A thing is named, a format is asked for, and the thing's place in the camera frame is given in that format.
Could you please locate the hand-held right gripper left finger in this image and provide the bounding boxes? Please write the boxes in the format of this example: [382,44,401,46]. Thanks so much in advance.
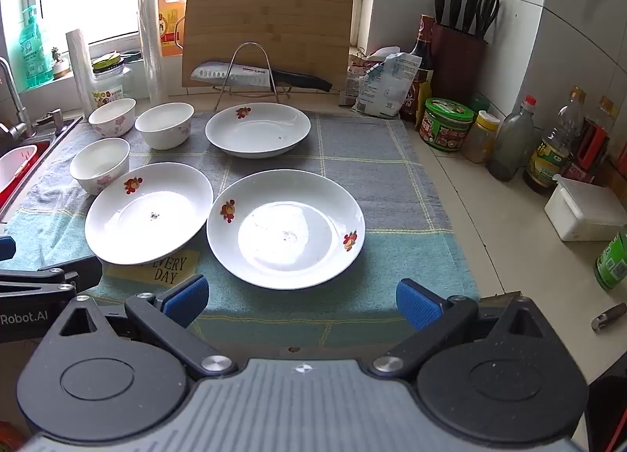
[59,274,238,381]

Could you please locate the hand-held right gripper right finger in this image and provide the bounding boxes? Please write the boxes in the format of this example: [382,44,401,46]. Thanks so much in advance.
[367,278,556,380]

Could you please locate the white plate with fruit print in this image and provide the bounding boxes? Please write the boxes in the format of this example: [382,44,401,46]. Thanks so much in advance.
[85,162,214,266]
[205,102,312,159]

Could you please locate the white bowl with pink flowers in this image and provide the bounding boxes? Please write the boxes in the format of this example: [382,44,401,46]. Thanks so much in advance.
[69,137,131,195]
[88,98,137,138]
[134,102,195,150]

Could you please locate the red plastic basin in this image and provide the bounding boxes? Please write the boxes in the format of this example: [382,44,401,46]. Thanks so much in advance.
[0,139,54,210]

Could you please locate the white strainer basket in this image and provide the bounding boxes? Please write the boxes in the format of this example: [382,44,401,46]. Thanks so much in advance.
[0,145,39,189]

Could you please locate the white plate two fruit prints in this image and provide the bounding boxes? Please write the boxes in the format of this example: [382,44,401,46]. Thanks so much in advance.
[206,169,367,291]

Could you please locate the steel sink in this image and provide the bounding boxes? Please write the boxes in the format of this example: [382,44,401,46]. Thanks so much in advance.
[0,112,84,225]

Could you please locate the grey teal checked dish towel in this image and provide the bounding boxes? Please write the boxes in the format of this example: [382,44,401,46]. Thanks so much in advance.
[5,109,481,345]

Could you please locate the metal faucet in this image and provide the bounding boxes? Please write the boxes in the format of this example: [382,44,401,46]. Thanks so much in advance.
[0,56,35,139]

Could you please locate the yellow lidded spice jar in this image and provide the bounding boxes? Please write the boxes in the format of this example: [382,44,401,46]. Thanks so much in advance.
[462,110,501,164]

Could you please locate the green lidded sauce jar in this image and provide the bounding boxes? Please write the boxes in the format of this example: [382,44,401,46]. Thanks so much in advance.
[419,97,476,153]

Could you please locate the glass bottle with red cap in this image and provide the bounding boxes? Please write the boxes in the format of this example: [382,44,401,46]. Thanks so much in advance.
[487,96,538,182]

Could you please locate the white plastic box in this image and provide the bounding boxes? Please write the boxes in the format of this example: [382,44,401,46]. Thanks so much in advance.
[544,174,627,242]

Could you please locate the short plastic wrap roll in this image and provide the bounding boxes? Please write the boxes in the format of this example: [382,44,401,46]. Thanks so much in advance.
[65,29,97,120]

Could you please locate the small metal tool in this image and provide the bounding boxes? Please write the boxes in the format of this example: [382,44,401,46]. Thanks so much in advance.
[591,302,627,332]

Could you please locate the glass jar with green lid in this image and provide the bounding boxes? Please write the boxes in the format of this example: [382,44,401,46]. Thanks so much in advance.
[91,53,135,107]

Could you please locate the small potted plant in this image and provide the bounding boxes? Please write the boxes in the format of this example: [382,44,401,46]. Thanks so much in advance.
[50,47,72,80]

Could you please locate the clear oil bottle green label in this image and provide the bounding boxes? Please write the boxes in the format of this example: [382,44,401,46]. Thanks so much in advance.
[522,86,587,195]

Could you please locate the green can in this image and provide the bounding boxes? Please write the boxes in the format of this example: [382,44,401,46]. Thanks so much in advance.
[594,229,627,291]

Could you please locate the yellow packet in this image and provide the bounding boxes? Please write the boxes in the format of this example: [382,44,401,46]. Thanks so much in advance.
[416,80,433,130]

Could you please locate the green dish soap bottle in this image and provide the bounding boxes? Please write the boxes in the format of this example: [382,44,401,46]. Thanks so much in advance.
[18,5,54,89]

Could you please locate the white and blue bag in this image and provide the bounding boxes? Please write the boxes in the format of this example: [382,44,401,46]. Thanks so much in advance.
[355,51,423,119]

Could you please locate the red and white bag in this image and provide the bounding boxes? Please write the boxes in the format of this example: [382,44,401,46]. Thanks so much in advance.
[338,53,373,107]

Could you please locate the red packet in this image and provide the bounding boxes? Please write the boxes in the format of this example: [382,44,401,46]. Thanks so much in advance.
[563,119,611,183]

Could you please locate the tall plastic wrap roll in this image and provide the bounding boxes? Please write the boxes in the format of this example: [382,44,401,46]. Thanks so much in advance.
[136,0,165,107]

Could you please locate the dark red knife block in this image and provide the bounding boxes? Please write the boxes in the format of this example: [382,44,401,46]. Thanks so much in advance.
[431,24,489,103]

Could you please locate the dark soy sauce bottle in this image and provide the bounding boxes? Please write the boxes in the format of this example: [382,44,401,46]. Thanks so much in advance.
[399,14,436,122]

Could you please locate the orange cooking oil bottle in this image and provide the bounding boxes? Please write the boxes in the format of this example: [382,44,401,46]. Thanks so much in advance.
[147,0,187,58]

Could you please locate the bamboo cutting board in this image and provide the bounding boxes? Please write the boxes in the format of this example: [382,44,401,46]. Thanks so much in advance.
[174,0,355,90]

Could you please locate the black handled kitchen knife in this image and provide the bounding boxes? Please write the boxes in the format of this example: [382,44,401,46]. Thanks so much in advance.
[190,60,333,93]

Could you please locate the metal wire rack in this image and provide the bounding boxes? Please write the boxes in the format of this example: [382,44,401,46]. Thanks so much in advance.
[212,42,295,112]

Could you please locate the black handled scissors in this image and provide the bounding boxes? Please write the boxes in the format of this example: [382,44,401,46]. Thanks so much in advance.
[476,0,500,39]

